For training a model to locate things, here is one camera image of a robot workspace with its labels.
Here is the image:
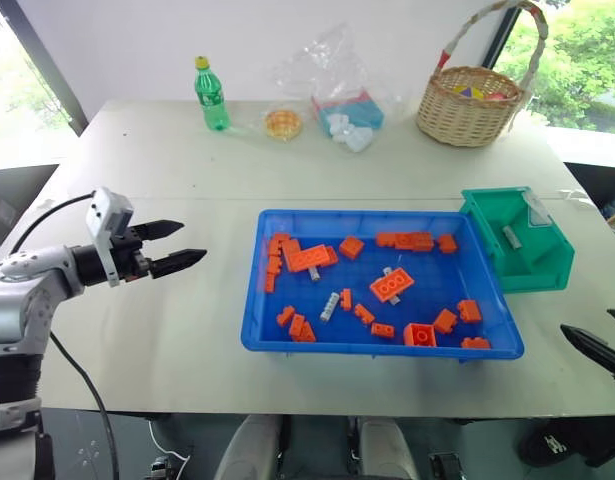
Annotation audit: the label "black bag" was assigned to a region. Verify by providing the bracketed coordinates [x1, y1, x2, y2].
[517, 418, 615, 470]

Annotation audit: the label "blue plastic tray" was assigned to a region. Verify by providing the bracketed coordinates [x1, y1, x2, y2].
[240, 208, 526, 365]

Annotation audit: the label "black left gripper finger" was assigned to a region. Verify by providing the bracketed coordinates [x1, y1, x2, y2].
[147, 247, 209, 280]
[128, 218, 186, 242]

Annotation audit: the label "woven wicker basket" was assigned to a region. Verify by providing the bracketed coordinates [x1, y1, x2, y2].
[415, 0, 550, 149]

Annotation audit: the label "dark window frame post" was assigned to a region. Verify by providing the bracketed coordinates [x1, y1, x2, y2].
[485, 6, 522, 72]
[0, 0, 89, 137]

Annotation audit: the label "white foam pieces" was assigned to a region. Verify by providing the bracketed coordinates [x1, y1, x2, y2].
[328, 113, 375, 153]

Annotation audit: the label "green plastic soda bottle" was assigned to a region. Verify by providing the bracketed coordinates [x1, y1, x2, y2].
[193, 55, 232, 133]

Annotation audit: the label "grey rounded shape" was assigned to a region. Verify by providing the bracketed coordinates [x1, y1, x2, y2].
[213, 414, 284, 480]
[358, 416, 419, 480]

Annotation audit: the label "colourful toy in basket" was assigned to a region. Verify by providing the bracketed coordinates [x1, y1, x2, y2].
[453, 84, 519, 103]

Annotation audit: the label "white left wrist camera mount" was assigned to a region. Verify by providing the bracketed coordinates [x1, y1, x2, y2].
[84, 186, 135, 288]

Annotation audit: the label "green plastic bin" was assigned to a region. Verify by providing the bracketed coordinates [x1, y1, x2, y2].
[458, 185, 577, 295]

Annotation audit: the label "blue and pink sponge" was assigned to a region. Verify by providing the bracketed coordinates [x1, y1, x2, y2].
[310, 88, 386, 137]

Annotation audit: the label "white cable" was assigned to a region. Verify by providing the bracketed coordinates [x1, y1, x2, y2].
[148, 418, 194, 462]

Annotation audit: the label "orange L-shaped plastic brick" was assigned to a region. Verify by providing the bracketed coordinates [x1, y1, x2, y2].
[281, 239, 339, 274]

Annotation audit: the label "clear plastic bag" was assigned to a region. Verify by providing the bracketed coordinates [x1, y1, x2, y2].
[273, 21, 404, 154]

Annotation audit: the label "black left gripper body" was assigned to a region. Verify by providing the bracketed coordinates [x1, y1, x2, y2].
[109, 224, 154, 283]

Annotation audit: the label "red plastic toy brick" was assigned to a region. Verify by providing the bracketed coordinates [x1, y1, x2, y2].
[402, 322, 437, 348]

